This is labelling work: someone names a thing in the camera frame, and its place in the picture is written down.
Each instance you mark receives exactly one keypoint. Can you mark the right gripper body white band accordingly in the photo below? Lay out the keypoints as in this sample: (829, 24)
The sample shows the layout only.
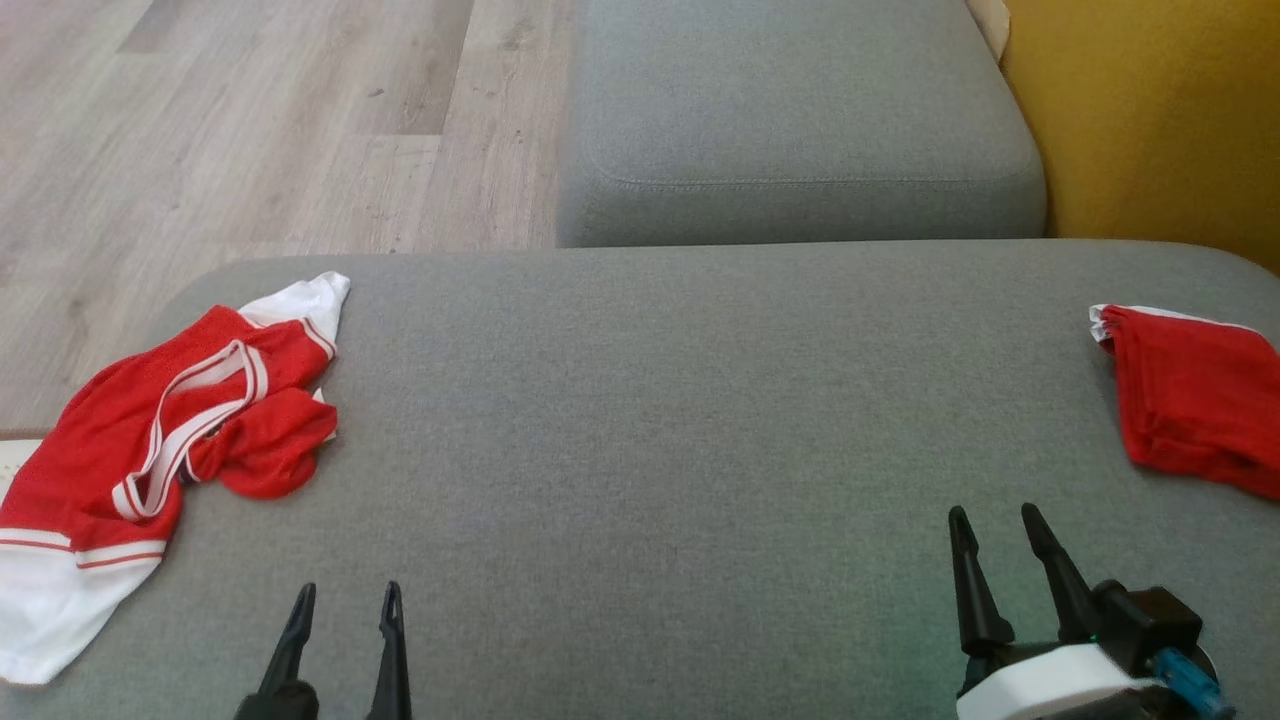
(1050, 690)

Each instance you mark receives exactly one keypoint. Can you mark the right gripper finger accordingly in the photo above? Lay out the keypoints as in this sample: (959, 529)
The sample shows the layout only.
(1065, 590)
(975, 600)

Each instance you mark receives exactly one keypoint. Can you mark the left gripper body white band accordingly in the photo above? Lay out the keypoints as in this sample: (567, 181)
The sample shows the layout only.
(285, 705)

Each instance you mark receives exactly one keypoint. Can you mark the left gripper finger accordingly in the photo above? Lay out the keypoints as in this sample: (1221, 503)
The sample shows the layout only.
(392, 660)
(295, 640)

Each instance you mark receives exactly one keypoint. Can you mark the red basketball shorts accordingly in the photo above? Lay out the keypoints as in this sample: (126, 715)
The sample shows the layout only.
(1200, 400)

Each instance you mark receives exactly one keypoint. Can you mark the red and white basketball jersey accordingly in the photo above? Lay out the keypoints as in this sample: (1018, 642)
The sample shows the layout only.
(100, 430)

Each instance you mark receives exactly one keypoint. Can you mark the grey sofa seat cushion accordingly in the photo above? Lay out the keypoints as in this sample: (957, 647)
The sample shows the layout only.
(650, 400)

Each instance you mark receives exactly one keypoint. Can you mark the yellow cushion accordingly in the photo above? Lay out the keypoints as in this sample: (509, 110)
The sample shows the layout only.
(1150, 120)

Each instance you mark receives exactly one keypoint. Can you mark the grey sofa chaise cushion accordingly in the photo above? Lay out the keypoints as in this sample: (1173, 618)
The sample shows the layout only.
(800, 100)

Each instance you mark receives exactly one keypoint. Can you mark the beige fabric corner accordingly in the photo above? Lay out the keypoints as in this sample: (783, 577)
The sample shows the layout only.
(990, 22)

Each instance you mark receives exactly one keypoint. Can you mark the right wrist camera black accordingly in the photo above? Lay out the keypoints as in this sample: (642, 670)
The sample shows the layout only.
(1150, 615)

